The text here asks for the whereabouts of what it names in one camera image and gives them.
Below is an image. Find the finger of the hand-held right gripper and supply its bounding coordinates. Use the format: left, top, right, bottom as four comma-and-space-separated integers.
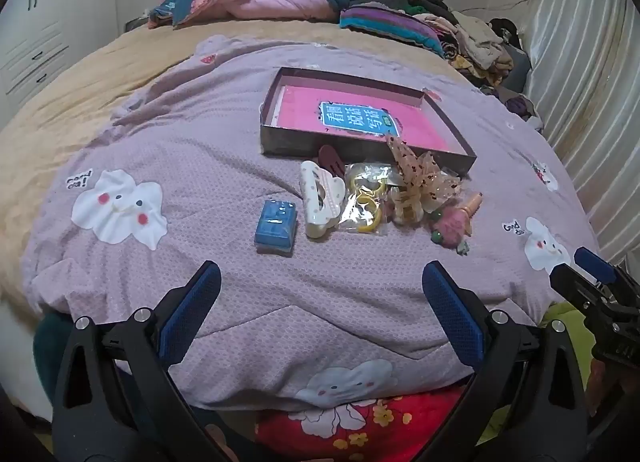
549, 264, 608, 312
574, 247, 621, 287

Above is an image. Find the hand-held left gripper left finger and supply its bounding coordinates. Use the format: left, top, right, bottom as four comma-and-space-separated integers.
51, 260, 261, 462

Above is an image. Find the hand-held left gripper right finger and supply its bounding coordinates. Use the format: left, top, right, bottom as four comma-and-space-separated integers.
421, 260, 588, 462

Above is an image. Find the pink ice-cream hair clip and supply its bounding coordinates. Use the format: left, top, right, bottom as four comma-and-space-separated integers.
431, 192, 484, 249

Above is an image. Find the small blue box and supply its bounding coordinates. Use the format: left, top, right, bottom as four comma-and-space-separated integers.
254, 199, 299, 258

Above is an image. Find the small beige claw clip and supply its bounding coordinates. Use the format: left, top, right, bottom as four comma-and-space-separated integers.
390, 187, 424, 224

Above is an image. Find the polka-dot sheer bow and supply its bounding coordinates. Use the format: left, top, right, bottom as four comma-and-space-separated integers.
385, 136, 463, 215

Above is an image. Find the bag of yellow rings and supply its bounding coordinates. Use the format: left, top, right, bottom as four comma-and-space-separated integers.
340, 161, 396, 238

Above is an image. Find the white claw hair clip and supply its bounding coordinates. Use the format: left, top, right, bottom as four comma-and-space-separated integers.
299, 160, 347, 241

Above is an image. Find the shallow cardboard box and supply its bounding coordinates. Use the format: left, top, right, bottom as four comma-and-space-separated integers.
259, 67, 478, 178

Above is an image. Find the maroon snap hair clip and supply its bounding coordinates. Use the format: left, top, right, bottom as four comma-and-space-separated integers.
318, 144, 349, 178

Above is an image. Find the person's right hand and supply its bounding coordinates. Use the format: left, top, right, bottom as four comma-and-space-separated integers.
589, 356, 633, 418

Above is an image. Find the green cloth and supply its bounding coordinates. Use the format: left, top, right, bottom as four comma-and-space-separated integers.
482, 302, 598, 438

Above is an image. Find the red floral cloth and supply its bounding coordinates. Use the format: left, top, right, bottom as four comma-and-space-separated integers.
255, 387, 467, 462

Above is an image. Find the white pleated curtain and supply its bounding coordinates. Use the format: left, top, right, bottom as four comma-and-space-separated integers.
520, 0, 640, 263

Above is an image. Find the pink book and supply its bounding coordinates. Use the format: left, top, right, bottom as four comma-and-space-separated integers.
272, 84, 463, 153

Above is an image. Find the tan bedsheet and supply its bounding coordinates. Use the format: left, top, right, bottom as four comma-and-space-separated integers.
0, 19, 466, 323

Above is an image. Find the pile of clothes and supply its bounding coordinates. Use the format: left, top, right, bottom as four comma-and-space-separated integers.
405, 0, 543, 133

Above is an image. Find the striped folded towel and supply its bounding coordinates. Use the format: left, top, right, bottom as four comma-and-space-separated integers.
340, 4, 447, 59

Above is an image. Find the teal and pink floral quilt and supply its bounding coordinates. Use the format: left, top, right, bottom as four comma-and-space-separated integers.
148, 0, 348, 30

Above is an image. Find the white wardrobe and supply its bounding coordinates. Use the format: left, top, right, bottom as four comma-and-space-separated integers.
0, 0, 120, 110

